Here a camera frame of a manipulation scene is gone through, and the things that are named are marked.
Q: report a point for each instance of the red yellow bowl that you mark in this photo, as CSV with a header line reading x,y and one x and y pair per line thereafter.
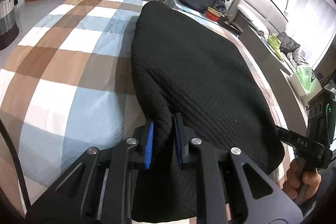
x,y
213,14

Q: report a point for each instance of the grey cabinet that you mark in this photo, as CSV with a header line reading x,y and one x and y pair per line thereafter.
x,y
277,72

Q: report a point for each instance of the black knit shirt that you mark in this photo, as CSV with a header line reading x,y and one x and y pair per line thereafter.
x,y
180,66

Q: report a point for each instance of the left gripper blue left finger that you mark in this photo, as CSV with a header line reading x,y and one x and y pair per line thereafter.
x,y
146,143

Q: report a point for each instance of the checkered bed sheet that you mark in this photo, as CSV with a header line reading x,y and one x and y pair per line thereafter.
x,y
67,86

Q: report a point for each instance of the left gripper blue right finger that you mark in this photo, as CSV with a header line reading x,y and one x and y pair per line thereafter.
x,y
183,134

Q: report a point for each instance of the right hand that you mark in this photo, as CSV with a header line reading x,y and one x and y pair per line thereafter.
x,y
312,179

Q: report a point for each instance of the black food tray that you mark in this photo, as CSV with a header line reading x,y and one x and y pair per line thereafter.
x,y
226,24

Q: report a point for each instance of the woven laundry basket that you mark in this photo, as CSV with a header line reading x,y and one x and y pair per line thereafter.
x,y
9,29

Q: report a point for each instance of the white plastic basin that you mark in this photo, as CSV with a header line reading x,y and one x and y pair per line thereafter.
x,y
315,86

